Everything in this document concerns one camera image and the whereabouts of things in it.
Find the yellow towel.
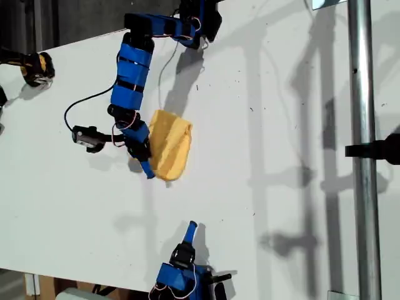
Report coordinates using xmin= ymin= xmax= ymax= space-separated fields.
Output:
xmin=129 ymin=109 xmax=194 ymax=183

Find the white box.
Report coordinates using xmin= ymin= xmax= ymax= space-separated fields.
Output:
xmin=56 ymin=287 xmax=98 ymax=300

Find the white table leg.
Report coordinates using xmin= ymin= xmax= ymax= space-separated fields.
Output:
xmin=24 ymin=272 xmax=41 ymax=296

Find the black clamp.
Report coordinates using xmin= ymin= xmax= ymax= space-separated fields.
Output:
xmin=344 ymin=133 xmax=400 ymax=166

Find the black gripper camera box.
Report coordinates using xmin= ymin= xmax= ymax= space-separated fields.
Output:
xmin=207 ymin=271 xmax=234 ymax=300
xmin=71 ymin=125 xmax=108 ymax=154

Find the black camera cable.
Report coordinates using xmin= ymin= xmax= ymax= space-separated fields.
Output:
xmin=63 ymin=83 xmax=118 ymax=132

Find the steel post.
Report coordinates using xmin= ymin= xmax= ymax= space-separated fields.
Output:
xmin=346 ymin=0 xmax=384 ymax=300

